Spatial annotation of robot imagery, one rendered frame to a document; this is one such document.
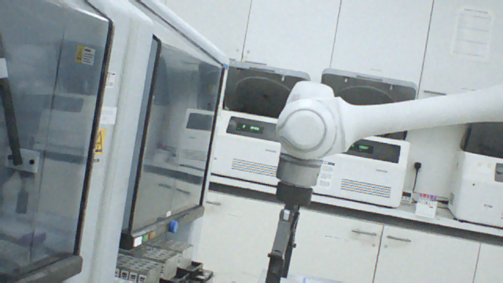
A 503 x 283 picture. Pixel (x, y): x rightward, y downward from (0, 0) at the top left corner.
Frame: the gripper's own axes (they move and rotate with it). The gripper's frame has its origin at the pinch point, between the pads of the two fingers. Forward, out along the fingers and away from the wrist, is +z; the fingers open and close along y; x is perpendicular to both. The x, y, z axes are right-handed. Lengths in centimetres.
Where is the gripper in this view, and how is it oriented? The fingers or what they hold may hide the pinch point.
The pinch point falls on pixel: (277, 278)
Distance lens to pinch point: 151.6
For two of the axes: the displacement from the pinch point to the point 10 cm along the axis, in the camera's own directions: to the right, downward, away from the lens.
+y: 1.9, -0.3, 9.8
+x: -9.6, -1.9, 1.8
